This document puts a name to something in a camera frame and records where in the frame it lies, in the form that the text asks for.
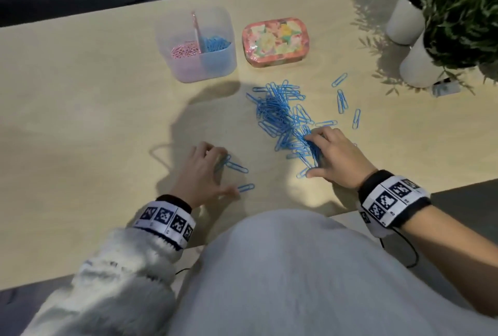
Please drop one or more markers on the right marker wristband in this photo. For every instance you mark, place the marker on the right marker wristband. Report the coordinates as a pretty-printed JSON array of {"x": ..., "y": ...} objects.
[{"x": 391, "y": 201}]

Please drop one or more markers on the blue paper clip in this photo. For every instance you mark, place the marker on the blue paper clip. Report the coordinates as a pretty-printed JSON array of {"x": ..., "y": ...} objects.
[
  {"x": 356, "y": 119},
  {"x": 223, "y": 161},
  {"x": 246, "y": 188},
  {"x": 238, "y": 168},
  {"x": 342, "y": 101},
  {"x": 339, "y": 79}
]

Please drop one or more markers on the person's left hand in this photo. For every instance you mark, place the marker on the person's left hand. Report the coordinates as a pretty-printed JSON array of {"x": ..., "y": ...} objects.
[{"x": 198, "y": 178}]

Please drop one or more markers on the person's left forearm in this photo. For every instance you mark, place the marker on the person's left forearm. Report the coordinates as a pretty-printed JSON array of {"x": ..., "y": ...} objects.
[{"x": 113, "y": 281}]

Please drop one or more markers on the small clear plastic tag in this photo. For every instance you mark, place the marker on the small clear plastic tag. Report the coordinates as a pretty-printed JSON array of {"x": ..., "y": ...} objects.
[{"x": 446, "y": 88}]

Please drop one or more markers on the heap of stored blue clips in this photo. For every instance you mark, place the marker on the heap of stored blue clips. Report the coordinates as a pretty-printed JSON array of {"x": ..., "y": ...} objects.
[{"x": 214, "y": 44}]

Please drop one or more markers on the pile of blue paper clips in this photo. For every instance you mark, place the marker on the pile of blue paper clips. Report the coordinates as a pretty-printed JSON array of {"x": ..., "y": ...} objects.
[{"x": 278, "y": 114}]

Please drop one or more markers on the person's right hand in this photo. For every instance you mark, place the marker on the person's right hand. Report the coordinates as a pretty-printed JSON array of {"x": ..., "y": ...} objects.
[{"x": 342, "y": 162}]

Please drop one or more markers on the person's left thumb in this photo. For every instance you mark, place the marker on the person's left thumb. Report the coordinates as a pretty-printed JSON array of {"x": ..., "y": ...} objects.
[{"x": 227, "y": 192}]

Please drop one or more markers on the left marker wristband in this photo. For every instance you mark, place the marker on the left marker wristband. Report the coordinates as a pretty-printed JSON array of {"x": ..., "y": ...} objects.
[{"x": 165, "y": 219}]

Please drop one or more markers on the heap of pink paper clips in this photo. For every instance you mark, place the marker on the heap of pink paper clips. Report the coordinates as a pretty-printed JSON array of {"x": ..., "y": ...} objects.
[{"x": 185, "y": 50}]

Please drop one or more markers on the marker wristband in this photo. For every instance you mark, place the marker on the marker wristband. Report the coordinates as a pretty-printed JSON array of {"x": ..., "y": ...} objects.
[
  {"x": 165, "y": 219},
  {"x": 391, "y": 201}
]

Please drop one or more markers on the person's right thumb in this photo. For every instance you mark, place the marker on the person's right thumb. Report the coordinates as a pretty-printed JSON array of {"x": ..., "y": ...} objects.
[{"x": 317, "y": 172}]

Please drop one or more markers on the pink floral tin box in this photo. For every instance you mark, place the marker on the pink floral tin box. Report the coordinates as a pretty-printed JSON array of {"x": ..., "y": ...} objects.
[{"x": 273, "y": 41}]

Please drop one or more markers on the person's right forearm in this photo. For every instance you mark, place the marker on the person's right forearm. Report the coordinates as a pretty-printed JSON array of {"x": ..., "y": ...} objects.
[{"x": 455, "y": 246}]

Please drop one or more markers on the green leafy plant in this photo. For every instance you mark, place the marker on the green leafy plant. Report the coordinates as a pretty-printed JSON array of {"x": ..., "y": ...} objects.
[{"x": 459, "y": 5}]

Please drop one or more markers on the clear divided plastic container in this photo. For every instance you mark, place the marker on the clear divided plastic container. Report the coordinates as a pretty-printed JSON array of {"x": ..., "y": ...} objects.
[{"x": 196, "y": 46}]

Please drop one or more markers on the white plant pot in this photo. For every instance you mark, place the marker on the white plant pot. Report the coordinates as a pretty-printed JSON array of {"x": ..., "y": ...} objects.
[
  {"x": 404, "y": 20},
  {"x": 418, "y": 65}
]

